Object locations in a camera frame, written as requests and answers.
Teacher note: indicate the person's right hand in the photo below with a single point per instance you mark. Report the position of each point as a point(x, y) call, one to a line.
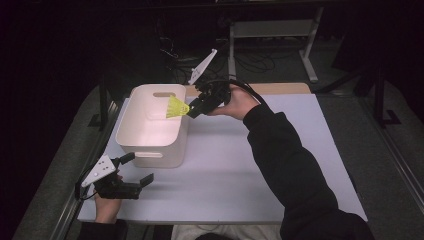
point(238, 103)

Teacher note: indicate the metal floor rail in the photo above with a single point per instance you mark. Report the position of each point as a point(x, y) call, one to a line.
point(75, 206)
point(396, 156)

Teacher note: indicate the person's black sleeve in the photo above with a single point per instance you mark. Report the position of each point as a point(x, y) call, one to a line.
point(293, 166)
point(103, 230)

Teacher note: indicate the black metal stand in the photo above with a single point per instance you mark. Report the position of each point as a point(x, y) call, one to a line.
point(380, 100)
point(103, 106)

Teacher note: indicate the white metal desk frame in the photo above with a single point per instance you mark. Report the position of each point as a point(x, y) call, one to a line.
point(271, 29)

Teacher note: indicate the white plastic storage bin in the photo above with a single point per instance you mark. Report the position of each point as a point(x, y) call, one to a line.
point(146, 131)

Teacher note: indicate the person's light trousers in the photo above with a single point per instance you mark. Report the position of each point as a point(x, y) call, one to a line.
point(226, 231)

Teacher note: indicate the yellow shuttlecock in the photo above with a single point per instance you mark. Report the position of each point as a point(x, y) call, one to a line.
point(175, 107)

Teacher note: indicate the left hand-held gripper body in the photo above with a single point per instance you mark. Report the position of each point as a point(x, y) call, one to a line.
point(110, 190)

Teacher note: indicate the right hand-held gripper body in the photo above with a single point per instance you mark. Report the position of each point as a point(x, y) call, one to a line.
point(215, 95)

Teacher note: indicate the person's right black sleeve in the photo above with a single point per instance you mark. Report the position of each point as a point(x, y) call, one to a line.
point(293, 166)

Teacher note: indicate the person's left hand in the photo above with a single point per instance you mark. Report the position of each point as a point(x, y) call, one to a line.
point(107, 209)

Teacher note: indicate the person's left black sleeve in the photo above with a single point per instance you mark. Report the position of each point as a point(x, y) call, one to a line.
point(103, 230)

